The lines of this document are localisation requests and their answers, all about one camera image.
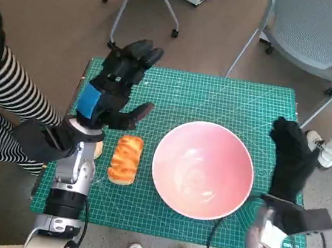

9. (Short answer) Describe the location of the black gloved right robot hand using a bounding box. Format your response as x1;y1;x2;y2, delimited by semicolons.
262;115;325;206

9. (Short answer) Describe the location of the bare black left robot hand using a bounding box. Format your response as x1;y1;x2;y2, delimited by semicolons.
73;31;166;137

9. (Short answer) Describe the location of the round pale toy bun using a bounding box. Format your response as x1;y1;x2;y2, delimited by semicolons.
92;140;105;161

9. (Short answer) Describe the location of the long orange striped toy bread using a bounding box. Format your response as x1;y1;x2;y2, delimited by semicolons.
106;133;146;188

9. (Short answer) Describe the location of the pink bowl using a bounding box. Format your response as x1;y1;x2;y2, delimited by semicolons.
145;115;261;226

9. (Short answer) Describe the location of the grey chair with castors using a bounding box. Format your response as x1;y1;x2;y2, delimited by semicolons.
93;0;185;59

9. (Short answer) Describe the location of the green cutting mat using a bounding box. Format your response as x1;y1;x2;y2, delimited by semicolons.
27;50;332;248

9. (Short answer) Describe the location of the person in striped clothing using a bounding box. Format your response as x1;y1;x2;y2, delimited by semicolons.
0;0;80;179

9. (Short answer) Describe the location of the grey mesh chair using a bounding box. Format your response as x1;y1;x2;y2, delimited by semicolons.
219;0;332;133

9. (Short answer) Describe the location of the beige board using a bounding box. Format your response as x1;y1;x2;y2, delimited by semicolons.
1;241;34;248

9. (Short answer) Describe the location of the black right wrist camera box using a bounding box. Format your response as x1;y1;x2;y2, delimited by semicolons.
274;199;332;241

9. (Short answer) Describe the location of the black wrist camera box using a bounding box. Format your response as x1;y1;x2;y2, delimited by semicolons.
274;199;332;241
10;116;78;168

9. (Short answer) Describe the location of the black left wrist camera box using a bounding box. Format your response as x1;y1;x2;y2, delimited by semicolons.
10;116;78;168

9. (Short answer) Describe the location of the long black robot cable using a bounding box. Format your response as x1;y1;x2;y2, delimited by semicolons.
206;187;268;248

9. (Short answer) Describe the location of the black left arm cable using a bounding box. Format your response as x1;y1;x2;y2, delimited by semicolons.
76;194;93;247

